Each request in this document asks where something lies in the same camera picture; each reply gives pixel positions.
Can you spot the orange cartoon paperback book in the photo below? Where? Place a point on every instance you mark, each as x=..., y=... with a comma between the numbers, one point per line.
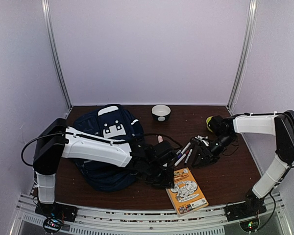
x=185, y=194

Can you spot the white marker red cap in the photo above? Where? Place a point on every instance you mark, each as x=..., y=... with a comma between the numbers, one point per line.
x=188, y=156

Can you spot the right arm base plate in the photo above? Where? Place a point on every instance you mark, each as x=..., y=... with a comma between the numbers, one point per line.
x=240, y=211

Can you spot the front aluminium rail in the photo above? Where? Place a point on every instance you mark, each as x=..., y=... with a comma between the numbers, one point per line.
x=210, y=220

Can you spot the white marker dark cap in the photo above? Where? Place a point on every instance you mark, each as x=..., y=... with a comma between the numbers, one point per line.
x=180, y=160

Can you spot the left aluminium frame post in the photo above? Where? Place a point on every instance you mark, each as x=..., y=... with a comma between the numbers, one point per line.
x=54, y=53

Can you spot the aluminium frame post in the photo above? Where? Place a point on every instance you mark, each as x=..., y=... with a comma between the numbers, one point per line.
x=54, y=53
x=247, y=43

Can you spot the white marker black cap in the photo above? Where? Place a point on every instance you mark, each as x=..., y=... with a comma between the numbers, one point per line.
x=185, y=148

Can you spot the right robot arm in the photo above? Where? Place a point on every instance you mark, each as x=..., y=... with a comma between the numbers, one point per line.
x=273, y=133

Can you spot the white marker blue cap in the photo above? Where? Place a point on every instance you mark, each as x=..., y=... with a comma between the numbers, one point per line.
x=178, y=153

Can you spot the lime green bowl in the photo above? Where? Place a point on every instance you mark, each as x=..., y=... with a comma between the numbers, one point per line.
x=208, y=125

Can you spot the small pink glue bottle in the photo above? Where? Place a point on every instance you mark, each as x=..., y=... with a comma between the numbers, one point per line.
x=160, y=139

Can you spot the navy blue student backpack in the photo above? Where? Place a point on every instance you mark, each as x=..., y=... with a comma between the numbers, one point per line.
x=103, y=165

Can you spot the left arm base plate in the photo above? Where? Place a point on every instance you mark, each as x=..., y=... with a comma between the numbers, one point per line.
x=57, y=211

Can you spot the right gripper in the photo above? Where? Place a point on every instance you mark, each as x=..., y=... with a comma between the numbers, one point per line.
x=206, y=152

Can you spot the right aluminium frame post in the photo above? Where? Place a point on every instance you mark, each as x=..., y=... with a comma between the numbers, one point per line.
x=247, y=43

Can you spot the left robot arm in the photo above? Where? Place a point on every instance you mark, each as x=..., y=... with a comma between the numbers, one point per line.
x=62, y=141

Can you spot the black and white bowl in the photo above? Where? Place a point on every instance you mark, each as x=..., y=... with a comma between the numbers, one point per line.
x=161, y=112

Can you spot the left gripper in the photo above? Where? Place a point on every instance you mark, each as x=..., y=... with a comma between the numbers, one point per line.
x=167, y=183

